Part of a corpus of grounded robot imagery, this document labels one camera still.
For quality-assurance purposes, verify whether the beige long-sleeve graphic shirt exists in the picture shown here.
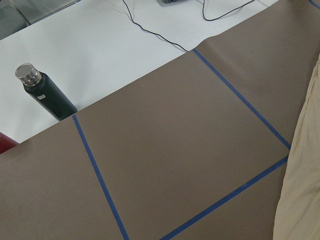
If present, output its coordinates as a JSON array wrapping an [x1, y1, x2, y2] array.
[[273, 62, 320, 240]]

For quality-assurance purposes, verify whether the brown paper table cover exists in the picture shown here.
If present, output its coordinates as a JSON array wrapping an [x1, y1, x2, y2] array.
[[0, 0, 320, 240]]

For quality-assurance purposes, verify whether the black insulated water bottle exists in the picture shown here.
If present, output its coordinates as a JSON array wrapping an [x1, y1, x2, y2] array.
[[15, 63, 78, 121]]

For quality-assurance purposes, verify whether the red bottle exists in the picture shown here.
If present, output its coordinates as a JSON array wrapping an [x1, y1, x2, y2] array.
[[0, 132, 19, 154]]

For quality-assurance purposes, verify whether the thin black cable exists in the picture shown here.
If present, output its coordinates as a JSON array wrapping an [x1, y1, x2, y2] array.
[[121, 0, 188, 53]]

